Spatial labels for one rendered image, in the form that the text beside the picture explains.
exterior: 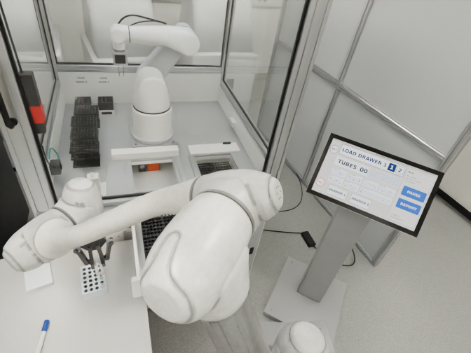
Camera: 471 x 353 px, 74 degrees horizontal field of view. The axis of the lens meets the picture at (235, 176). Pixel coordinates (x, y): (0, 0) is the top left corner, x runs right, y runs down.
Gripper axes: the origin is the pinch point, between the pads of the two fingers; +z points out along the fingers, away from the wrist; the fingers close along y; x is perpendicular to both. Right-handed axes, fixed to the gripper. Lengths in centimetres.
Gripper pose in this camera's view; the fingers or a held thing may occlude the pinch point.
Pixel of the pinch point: (98, 266)
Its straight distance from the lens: 131.1
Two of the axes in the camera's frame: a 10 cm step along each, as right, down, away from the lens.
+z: -1.4, 7.6, 6.3
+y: 9.1, -1.5, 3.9
